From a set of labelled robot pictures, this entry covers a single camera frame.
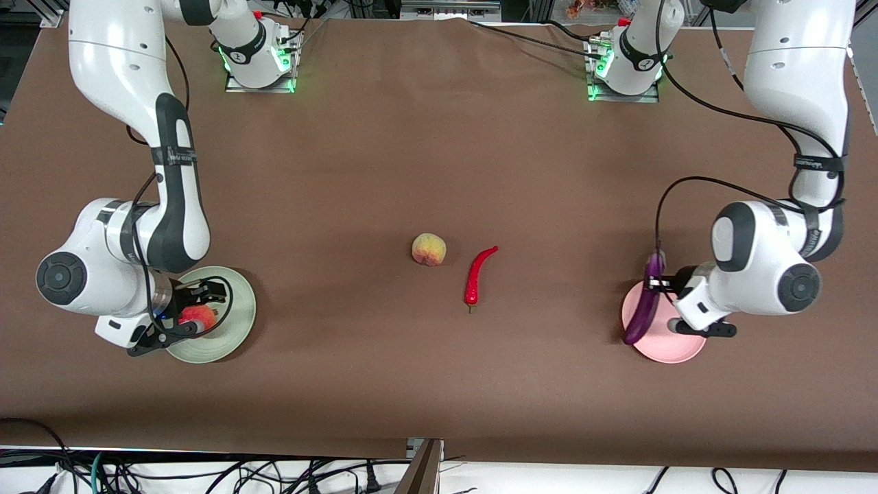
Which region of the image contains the silver aluminium frame beam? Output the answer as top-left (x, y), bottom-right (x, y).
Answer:
top-left (400, 0), bottom-right (503, 21)

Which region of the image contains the pink round plate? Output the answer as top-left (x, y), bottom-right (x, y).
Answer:
top-left (621, 277), bottom-right (709, 364)

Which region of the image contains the red pomegranate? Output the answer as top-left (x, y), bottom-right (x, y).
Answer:
top-left (178, 304), bottom-right (217, 336)

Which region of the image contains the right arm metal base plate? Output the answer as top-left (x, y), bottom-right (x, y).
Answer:
top-left (225, 72), bottom-right (297, 93)

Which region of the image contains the green round plate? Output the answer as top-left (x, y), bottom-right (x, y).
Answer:
top-left (163, 266), bottom-right (257, 364)

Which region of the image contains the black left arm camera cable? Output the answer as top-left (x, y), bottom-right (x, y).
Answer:
top-left (655, 0), bottom-right (846, 256)

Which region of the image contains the purple eggplant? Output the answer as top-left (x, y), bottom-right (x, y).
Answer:
top-left (623, 250), bottom-right (667, 345)

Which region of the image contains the aluminium camera post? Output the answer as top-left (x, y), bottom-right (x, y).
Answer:
top-left (394, 438), bottom-right (445, 494)

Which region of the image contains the black looping floor cable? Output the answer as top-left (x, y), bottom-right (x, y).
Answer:
top-left (0, 417), bottom-right (80, 494)

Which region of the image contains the brown table cover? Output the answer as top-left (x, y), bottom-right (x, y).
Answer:
top-left (0, 12), bottom-right (878, 474)

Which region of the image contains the red chili pepper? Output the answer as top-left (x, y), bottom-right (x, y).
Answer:
top-left (464, 246), bottom-right (499, 314)

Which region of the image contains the thin black cable on cover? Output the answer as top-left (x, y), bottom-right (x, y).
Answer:
top-left (466, 19), bottom-right (608, 61)

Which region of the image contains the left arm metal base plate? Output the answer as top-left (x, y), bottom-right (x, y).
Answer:
top-left (588, 81), bottom-right (660, 104)

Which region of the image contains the yellow pink peach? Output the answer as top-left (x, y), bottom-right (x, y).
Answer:
top-left (412, 233), bottom-right (448, 267)

